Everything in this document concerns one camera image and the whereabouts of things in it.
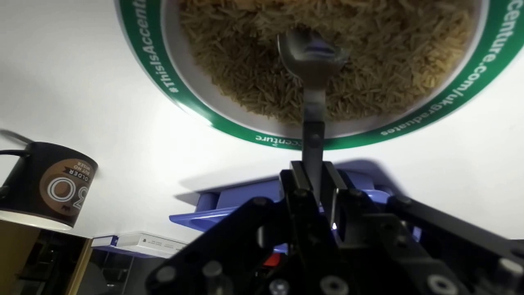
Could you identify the white bowl with green rim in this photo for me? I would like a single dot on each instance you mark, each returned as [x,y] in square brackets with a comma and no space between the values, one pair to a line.
[487,69]

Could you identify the black mug with brown print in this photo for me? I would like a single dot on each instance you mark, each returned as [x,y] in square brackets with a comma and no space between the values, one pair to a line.
[49,184]

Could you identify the blue plastic tray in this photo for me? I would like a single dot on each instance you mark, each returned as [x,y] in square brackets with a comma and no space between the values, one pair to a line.
[241,198]

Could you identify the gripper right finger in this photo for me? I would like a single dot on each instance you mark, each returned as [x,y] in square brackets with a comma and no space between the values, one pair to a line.
[442,233]

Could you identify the white book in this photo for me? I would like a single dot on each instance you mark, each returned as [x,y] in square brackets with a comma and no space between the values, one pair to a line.
[151,243]

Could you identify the heap of brown rice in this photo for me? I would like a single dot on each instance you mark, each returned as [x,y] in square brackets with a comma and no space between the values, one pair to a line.
[393,53]

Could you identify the wooden cabinet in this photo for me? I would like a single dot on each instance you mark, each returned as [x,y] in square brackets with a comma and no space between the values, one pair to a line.
[16,258]

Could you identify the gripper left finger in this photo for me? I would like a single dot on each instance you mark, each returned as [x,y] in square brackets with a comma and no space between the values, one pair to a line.
[241,241]

